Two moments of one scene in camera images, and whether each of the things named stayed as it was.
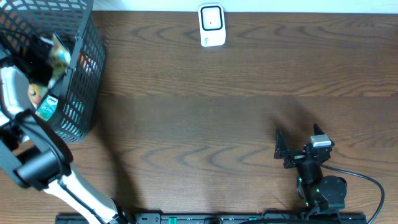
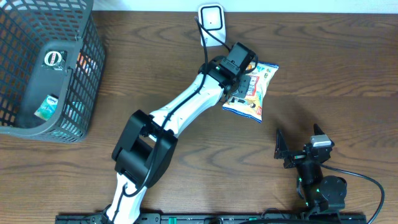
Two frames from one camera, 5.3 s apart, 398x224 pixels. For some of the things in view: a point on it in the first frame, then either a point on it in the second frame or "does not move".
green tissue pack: [47, 107] does not move
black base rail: [213, 218] does not move
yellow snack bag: [60, 58] -> [251, 106]
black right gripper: [282, 151] does not move
